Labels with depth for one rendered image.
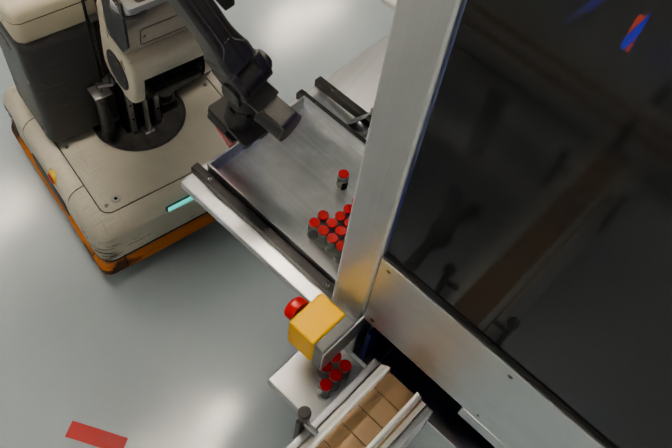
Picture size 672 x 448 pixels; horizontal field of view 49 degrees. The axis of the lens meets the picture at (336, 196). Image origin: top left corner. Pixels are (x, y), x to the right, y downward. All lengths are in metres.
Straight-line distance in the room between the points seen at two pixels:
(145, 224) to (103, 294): 0.29
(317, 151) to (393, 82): 0.74
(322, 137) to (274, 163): 0.12
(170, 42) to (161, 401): 0.99
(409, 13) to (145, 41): 1.14
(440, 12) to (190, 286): 1.75
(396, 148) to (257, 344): 1.48
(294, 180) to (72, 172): 0.95
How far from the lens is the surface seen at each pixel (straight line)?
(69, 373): 2.25
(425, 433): 1.32
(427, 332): 1.04
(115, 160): 2.24
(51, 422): 2.22
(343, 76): 1.63
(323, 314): 1.14
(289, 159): 1.47
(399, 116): 0.78
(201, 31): 1.12
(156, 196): 2.16
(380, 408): 1.20
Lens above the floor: 2.06
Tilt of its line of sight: 55 degrees down
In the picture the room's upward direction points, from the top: 10 degrees clockwise
